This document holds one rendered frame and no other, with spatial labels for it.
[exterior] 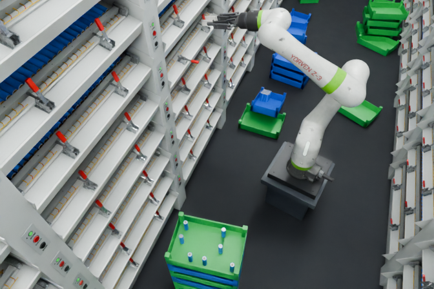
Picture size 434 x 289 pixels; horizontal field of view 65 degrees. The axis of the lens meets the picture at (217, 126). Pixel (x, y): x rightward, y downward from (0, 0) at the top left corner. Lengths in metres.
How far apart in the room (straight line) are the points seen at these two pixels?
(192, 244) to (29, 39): 1.05
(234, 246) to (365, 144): 1.42
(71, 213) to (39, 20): 0.60
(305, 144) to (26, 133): 1.28
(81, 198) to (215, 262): 0.62
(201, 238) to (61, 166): 0.73
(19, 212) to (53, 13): 0.47
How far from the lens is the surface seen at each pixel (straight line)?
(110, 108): 1.14
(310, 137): 1.79
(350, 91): 1.51
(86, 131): 1.09
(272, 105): 2.63
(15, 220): 0.96
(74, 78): 0.98
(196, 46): 1.66
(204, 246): 1.52
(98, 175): 1.22
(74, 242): 1.33
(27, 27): 0.85
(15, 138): 0.89
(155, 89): 1.34
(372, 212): 2.32
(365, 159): 2.53
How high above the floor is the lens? 1.90
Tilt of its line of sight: 49 degrees down
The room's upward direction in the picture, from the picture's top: 1 degrees counter-clockwise
